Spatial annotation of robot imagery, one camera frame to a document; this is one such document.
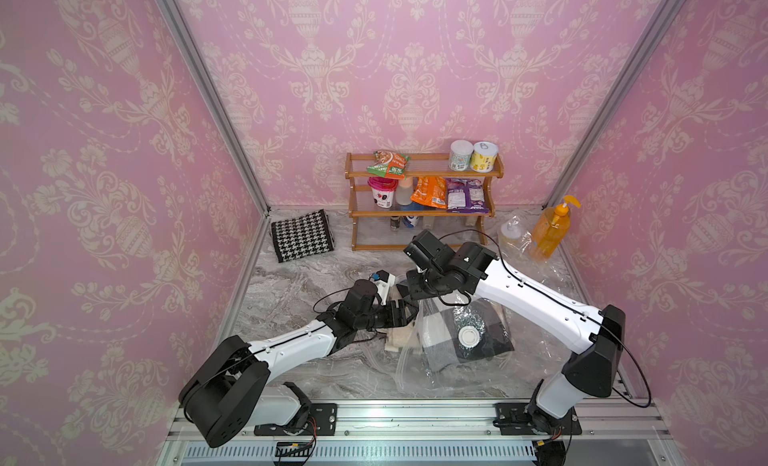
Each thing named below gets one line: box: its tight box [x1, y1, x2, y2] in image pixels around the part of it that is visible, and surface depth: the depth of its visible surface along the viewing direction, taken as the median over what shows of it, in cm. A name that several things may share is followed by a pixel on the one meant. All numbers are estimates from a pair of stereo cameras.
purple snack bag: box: [446, 178, 490, 214], surface depth 102 cm
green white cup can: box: [449, 139, 474, 171], surface depth 91 cm
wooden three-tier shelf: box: [345, 153, 505, 251], surface depth 102 cm
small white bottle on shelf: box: [395, 179, 414, 206], surface depth 101 cm
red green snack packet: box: [366, 150, 411, 179], surface depth 89 cm
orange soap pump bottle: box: [531, 195, 582, 262], surface depth 98 cm
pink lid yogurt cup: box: [367, 177, 399, 209], surface depth 96 cm
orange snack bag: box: [410, 176, 447, 209], surface depth 103 cm
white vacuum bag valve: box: [458, 325, 480, 347], surface depth 78 cm
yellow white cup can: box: [470, 141, 499, 173], surface depth 91 cm
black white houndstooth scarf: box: [271, 209, 335, 263], surface depth 108 cm
